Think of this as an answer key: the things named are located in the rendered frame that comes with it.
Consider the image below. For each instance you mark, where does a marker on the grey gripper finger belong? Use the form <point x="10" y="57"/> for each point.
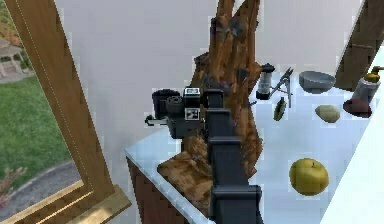
<point x="159" y="122"/>

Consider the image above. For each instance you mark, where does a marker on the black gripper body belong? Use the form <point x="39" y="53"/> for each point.
<point x="181" y="128"/>

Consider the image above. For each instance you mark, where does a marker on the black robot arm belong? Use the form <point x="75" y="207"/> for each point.
<point x="230" y="166"/>

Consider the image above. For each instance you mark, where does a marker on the black mug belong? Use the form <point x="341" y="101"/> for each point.
<point x="160" y="100"/>

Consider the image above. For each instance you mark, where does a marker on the brown cupboard white worktop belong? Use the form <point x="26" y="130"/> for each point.
<point x="146" y="196"/>

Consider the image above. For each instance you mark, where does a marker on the brown wooden sculpture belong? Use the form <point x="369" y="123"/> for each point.
<point x="230" y="60"/>

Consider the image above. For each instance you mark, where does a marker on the black capped pepper grinder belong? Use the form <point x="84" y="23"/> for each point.
<point x="265" y="83"/>

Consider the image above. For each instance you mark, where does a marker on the wooden framed window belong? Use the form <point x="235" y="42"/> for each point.
<point x="63" y="100"/>
<point x="361" y="43"/>

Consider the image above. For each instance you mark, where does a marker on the olive green small tool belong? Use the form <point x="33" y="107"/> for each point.
<point x="279" y="110"/>

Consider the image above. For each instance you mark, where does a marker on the grey metal corkscrew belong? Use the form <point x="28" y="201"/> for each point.
<point x="283" y="81"/>

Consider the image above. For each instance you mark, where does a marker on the yellow green apple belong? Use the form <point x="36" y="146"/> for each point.
<point x="308" y="176"/>

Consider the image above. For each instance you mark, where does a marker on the grey bowl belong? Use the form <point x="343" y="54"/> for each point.
<point x="316" y="82"/>

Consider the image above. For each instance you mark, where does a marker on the beige potato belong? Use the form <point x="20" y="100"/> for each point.
<point x="328" y="113"/>

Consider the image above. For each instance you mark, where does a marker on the dark red round dish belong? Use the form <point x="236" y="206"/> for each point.
<point x="357" y="108"/>

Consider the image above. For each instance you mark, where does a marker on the grey soap bottle gold pump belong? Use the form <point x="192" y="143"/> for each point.
<point x="366" y="87"/>

